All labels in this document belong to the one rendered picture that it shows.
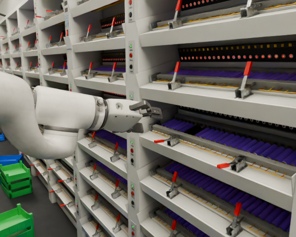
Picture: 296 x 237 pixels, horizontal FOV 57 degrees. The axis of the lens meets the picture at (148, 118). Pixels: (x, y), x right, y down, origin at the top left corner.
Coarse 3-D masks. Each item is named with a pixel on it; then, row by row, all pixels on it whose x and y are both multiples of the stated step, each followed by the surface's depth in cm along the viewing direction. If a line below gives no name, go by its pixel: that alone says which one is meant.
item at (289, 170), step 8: (160, 128) 103; (168, 128) 101; (184, 136) 92; (192, 136) 90; (200, 144) 87; (208, 144) 84; (216, 144) 82; (224, 152) 79; (232, 152) 76; (240, 152) 75; (248, 152) 74; (248, 160) 73; (256, 160) 70; (264, 160) 69; (272, 160) 68; (256, 168) 69; (272, 168) 67; (280, 168) 65; (288, 168) 64; (280, 176) 64
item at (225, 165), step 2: (234, 158) 71; (236, 160) 71; (232, 162) 71; (234, 162) 71; (236, 162) 71; (218, 164) 68; (220, 164) 68; (222, 164) 68; (224, 164) 68; (226, 164) 69; (228, 164) 69; (230, 164) 69; (232, 164) 70; (234, 164) 70; (218, 166) 68; (220, 166) 67; (222, 166) 67; (224, 166) 68; (226, 166) 68; (228, 166) 69; (220, 168) 67
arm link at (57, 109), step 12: (36, 96) 57; (48, 96) 58; (60, 96) 59; (72, 96) 61; (84, 96) 64; (36, 108) 57; (48, 108) 57; (60, 108) 59; (72, 108) 60; (84, 108) 62; (48, 120) 59; (60, 120) 59; (72, 120) 61; (84, 120) 63
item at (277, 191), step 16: (192, 112) 106; (144, 128) 108; (256, 128) 84; (272, 128) 80; (144, 144) 106; (160, 144) 96; (176, 160) 91; (192, 160) 84; (208, 160) 79; (224, 160) 77; (224, 176) 74; (240, 176) 69; (256, 176) 67; (272, 176) 66; (256, 192) 67; (272, 192) 63; (288, 192) 60; (288, 208) 61
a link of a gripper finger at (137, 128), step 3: (138, 123) 81; (141, 123) 82; (132, 126) 79; (135, 126) 80; (138, 126) 80; (141, 126) 81; (132, 129) 79; (135, 129) 79; (138, 129) 80; (141, 129) 80; (120, 132) 79; (123, 132) 80; (132, 132) 79; (135, 132) 79; (138, 132) 80; (141, 132) 80
